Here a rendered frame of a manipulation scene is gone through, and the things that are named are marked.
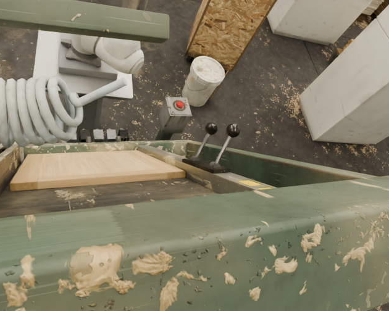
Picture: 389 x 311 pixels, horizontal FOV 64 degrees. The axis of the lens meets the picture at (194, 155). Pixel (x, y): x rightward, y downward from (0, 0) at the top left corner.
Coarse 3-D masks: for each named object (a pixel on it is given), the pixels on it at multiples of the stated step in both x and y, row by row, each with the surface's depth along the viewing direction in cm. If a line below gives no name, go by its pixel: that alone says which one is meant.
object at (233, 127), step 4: (232, 124) 78; (236, 124) 78; (228, 128) 78; (232, 128) 77; (236, 128) 77; (228, 132) 78; (232, 132) 77; (236, 132) 77; (228, 136) 78; (232, 136) 78; (236, 136) 79; (228, 140) 78; (224, 144) 78; (224, 148) 78; (220, 152) 78; (220, 156) 78; (216, 160) 78; (212, 164) 77; (216, 164) 77
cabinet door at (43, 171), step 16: (32, 160) 105; (48, 160) 108; (64, 160) 108; (80, 160) 108; (96, 160) 109; (112, 160) 109; (128, 160) 109; (144, 160) 108; (160, 160) 108; (16, 176) 78; (32, 176) 79; (48, 176) 79; (64, 176) 79; (80, 176) 79; (96, 176) 79; (112, 176) 80; (128, 176) 82; (144, 176) 84; (160, 176) 86; (176, 176) 88
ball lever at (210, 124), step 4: (208, 124) 89; (212, 124) 88; (216, 124) 89; (208, 128) 88; (212, 128) 88; (216, 128) 89; (208, 132) 89; (212, 132) 88; (216, 132) 89; (208, 136) 89; (204, 140) 89; (204, 144) 89; (200, 148) 89; (200, 152) 89; (192, 156) 89; (196, 156) 89; (196, 160) 88
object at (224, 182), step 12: (156, 156) 114; (168, 156) 104; (180, 156) 104; (180, 168) 93; (192, 168) 85; (204, 180) 78; (216, 180) 72; (228, 180) 67; (240, 180) 66; (252, 180) 66; (228, 192) 67
